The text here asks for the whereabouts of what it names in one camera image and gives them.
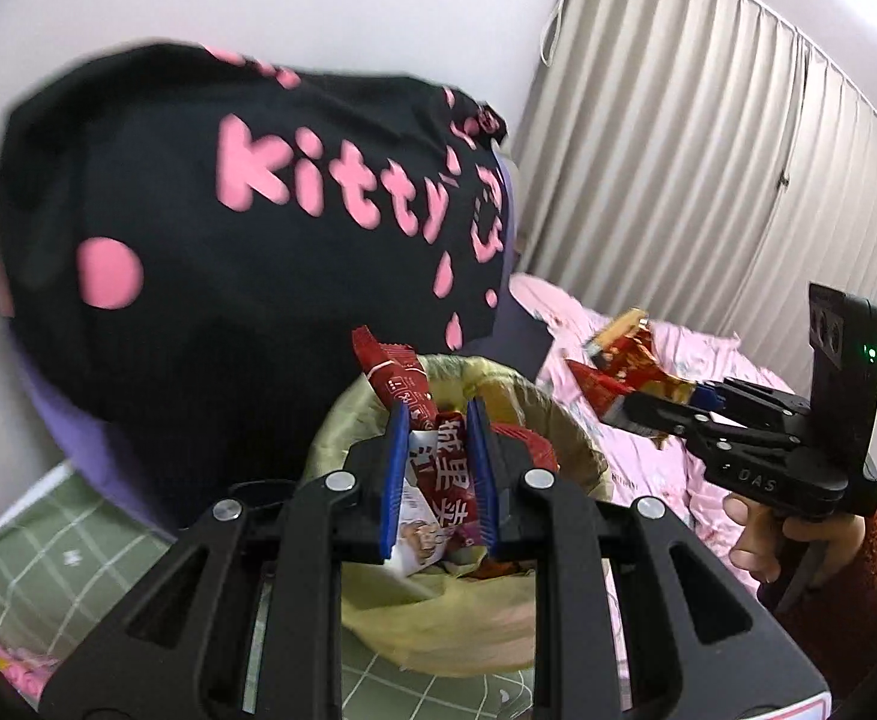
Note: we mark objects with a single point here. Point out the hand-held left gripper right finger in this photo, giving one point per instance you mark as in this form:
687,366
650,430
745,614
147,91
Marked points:
479,480

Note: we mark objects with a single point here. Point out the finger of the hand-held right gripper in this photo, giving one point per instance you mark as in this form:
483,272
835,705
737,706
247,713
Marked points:
761,401
656,412

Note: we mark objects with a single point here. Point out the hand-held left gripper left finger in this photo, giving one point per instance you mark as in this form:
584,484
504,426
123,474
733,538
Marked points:
398,480

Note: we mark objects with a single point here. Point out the red gold snack wrapper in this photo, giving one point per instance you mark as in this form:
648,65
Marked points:
626,364

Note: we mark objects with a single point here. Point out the red white snack packet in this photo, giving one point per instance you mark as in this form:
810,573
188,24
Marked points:
393,375

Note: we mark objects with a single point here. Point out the yellow plastic bin bag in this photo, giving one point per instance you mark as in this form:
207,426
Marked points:
423,615

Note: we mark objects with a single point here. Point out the person's right forearm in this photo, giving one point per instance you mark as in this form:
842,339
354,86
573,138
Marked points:
873,615

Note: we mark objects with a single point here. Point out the person's right hand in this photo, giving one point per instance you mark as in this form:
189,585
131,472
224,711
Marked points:
753,540

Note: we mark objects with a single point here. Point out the pink floral blanket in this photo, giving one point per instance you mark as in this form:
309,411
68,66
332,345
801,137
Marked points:
656,495

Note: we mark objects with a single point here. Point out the beige curtain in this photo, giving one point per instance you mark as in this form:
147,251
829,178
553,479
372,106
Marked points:
708,165

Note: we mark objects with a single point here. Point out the black pink printed pillow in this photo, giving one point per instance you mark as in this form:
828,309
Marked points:
183,315

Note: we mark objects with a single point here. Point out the green checked tablecloth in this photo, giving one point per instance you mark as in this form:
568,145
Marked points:
33,562

